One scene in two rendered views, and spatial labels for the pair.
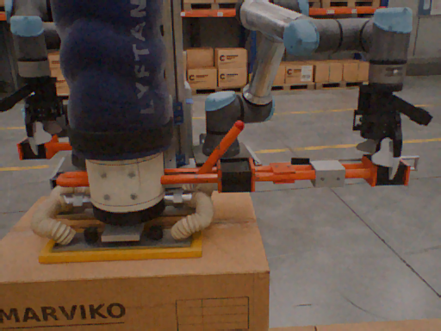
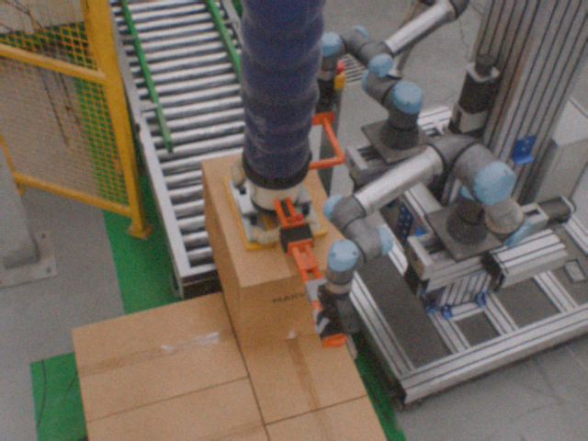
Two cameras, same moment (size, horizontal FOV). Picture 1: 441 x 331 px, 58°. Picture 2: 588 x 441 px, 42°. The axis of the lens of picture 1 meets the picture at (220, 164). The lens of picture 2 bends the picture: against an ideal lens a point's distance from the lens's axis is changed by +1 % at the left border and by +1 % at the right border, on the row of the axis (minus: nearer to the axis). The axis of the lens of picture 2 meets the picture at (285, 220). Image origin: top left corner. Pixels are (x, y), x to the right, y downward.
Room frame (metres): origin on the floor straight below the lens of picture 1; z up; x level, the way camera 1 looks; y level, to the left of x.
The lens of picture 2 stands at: (0.39, -1.44, 3.08)
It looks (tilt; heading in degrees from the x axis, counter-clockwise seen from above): 50 degrees down; 73
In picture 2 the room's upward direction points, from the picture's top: 3 degrees clockwise
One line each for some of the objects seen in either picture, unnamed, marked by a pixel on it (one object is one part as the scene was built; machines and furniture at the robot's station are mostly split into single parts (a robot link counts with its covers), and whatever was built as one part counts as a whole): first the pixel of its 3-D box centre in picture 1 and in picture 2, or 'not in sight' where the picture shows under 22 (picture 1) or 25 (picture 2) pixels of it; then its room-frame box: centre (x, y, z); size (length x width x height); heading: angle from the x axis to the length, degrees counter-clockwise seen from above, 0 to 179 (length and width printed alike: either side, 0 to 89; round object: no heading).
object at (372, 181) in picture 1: (384, 170); (330, 329); (0.87, -0.38, 1.20); 0.08 x 0.07 x 0.05; 92
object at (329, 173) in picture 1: (326, 173); (317, 292); (0.87, -0.25, 1.20); 0.07 x 0.07 x 0.04; 2
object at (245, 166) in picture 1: (235, 174); (296, 238); (0.86, -0.03, 1.20); 0.10 x 0.08 x 0.06; 2
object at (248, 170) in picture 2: (122, 128); (277, 158); (0.86, 0.22, 1.32); 0.23 x 0.23 x 0.04
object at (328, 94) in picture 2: (41, 98); (324, 88); (1.10, 0.49, 1.34); 0.09 x 0.08 x 0.12; 92
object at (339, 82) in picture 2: not in sight; (327, 153); (1.32, 0.96, 0.50); 0.07 x 0.07 x 1.00; 3
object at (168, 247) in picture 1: (124, 238); (247, 208); (0.76, 0.21, 1.10); 0.34 x 0.10 x 0.05; 92
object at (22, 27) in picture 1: (28, 38); (328, 50); (1.10, 0.50, 1.50); 0.09 x 0.08 x 0.11; 22
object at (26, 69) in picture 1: (34, 69); (326, 69); (1.10, 0.50, 1.42); 0.08 x 0.08 x 0.05
